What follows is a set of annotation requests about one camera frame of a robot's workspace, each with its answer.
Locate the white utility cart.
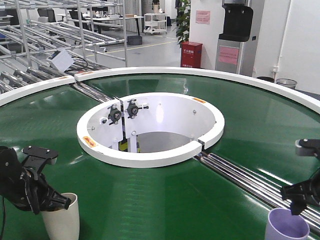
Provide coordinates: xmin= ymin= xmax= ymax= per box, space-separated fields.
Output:
xmin=143 ymin=13 xmax=167 ymax=35

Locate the red fire extinguisher cabinet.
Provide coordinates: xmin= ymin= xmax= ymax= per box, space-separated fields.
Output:
xmin=180 ymin=41 xmax=203 ymax=68

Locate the pink wall notice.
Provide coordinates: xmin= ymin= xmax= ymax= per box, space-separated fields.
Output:
xmin=195 ymin=10 xmax=211 ymax=25

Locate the steel roller rack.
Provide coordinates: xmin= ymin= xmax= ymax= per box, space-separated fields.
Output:
xmin=0 ymin=0 xmax=127 ymax=93

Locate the green circular conveyor belt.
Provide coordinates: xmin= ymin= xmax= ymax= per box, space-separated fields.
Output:
xmin=0 ymin=74 xmax=320 ymax=240

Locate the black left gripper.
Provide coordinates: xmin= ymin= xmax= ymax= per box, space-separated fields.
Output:
xmin=0 ymin=146 xmax=71 ymax=215

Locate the white inner conveyor ring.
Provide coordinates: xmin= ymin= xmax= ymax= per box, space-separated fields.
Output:
xmin=76 ymin=92 xmax=225 ymax=169

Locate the beige plastic cup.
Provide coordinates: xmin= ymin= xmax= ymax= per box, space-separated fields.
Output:
xmin=41 ymin=192 xmax=80 ymax=240

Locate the white power supply box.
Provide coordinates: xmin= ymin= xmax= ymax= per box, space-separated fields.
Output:
xmin=46 ymin=49 xmax=74 ymax=73

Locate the mesh waste bin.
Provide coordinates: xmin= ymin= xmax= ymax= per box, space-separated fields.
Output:
xmin=275 ymin=78 xmax=297 ymax=90

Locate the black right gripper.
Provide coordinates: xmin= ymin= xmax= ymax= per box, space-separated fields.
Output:
xmin=280 ymin=138 xmax=320 ymax=216

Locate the white outer conveyor rim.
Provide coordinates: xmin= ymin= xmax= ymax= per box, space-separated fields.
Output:
xmin=0 ymin=66 xmax=320 ymax=113

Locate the black water dispenser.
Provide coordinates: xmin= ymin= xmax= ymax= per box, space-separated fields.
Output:
xmin=215 ymin=0 xmax=254 ymax=74

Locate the green potted plant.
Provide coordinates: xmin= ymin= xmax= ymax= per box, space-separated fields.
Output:
xmin=175 ymin=0 xmax=191 ymax=45

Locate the lavender plastic cup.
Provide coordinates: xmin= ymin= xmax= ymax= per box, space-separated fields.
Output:
xmin=264 ymin=208 xmax=310 ymax=240

